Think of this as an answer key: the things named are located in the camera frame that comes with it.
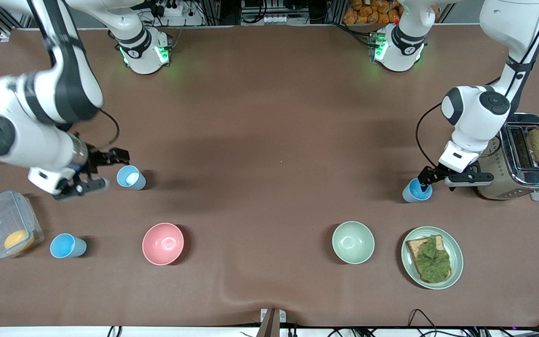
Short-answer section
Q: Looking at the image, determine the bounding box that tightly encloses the blue plastic cup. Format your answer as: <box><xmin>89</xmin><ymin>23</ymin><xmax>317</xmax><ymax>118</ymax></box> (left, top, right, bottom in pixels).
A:
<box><xmin>117</xmin><ymin>165</ymin><xmax>147</xmax><ymax>191</ymax></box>
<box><xmin>50</xmin><ymin>233</ymin><xmax>87</xmax><ymax>259</ymax></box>
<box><xmin>401</xmin><ymin>178</ymin><xmax>434</xmax><ymax>204</ymax></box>

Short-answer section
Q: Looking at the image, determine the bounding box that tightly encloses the beige and chrome toaster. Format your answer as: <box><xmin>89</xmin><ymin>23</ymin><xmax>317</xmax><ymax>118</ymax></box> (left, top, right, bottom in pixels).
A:
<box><xmin>477</xmin><ymin>112</ymin><xmax>539</xmax><ymax>202</ymax></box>

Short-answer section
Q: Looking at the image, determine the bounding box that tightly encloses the toast slice under lettuce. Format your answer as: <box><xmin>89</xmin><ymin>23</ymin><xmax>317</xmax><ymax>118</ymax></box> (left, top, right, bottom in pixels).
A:
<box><xmin>406</xmin><ymin>235</ymin><xmax>452</xmax><ymax>284</ymax></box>

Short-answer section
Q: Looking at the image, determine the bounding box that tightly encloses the yellow round food piece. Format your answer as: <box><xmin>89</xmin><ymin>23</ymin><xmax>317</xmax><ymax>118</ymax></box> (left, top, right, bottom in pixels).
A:
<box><xmin>4</xmin><ymin>229</ymin><xmax>35</xmax><ymax>251</ymax></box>

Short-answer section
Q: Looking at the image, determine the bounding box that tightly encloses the green lettuce leaf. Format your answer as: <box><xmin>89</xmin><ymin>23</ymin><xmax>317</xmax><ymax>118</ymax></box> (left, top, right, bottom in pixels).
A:
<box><xmin>415</xmin><ymin>235</ymin><xmax>452</xmax><ymax>283</ymax></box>

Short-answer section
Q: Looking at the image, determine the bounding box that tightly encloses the pale green plate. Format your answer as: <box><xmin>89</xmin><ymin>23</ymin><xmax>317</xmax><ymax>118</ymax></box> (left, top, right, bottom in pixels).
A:
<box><xmin>401</xmin><ymin>226</ymin><xmax>464</xmax><ymax>290</ymax></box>

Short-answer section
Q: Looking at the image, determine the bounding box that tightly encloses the pale green bowl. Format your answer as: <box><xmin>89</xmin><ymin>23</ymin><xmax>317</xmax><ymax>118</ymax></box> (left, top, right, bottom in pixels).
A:
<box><xmin>332</xmin><ymin>221</ymin><xmax>375</xmax><ymax>265</ymax></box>

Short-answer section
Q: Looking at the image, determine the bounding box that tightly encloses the pink bowl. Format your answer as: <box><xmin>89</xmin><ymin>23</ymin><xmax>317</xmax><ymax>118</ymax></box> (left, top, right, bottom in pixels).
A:
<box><xmin>142</xmin><ymin>222</ymin><xmax>185</xmax><ymax>266</ymax></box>

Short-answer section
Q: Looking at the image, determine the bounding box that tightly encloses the white power strip with plugs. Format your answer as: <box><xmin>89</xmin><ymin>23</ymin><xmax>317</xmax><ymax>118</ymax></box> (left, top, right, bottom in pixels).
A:
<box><xmin>156</xmin><ymin>0</ymin><xmax>204</xmax><ymax>26</ymax></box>

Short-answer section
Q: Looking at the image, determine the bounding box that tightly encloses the pile of orange buns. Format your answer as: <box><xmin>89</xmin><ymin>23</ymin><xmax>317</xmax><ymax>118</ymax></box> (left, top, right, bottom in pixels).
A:
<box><xmin>343</xmin><ymin>0</ymin><xmax>403</xmax><ymax>25</ymax></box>

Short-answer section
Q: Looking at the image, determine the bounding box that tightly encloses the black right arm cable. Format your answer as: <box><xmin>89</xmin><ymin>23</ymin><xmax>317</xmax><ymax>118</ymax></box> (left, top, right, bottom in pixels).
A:
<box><xmin>96</xmin><ymin>109</ymin><xmax>120</xmax><ymax>149</ymax></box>

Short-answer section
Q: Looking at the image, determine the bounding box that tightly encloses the black looped cable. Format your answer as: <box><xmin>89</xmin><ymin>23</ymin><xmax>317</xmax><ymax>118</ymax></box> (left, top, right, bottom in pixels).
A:
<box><xmin>408</xmin><ymin>308</ymin><xmax>438</xmax><ymax>337</ymax></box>

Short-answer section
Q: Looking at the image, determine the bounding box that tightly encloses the metal clamp bracket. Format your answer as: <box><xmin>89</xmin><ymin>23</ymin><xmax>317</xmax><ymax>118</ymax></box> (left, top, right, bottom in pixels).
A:
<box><xmin>256</xmin><ymin>308</ymin><xmax>287</xmax><ymax>337</ymax></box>

